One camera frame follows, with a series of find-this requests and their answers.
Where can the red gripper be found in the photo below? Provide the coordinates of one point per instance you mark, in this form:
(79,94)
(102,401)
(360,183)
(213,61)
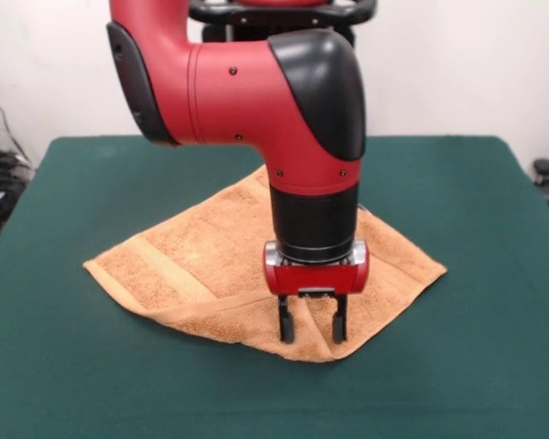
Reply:
(318,279)

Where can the orange terry towel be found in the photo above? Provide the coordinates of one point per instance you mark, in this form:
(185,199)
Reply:
(201,274)

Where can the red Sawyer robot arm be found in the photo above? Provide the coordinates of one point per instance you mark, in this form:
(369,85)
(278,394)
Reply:
(265,114)

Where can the dark green table cloth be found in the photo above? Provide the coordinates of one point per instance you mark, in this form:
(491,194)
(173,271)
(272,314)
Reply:
(462,366)

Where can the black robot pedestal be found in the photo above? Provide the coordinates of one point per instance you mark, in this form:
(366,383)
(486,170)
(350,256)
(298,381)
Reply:
(283,23)

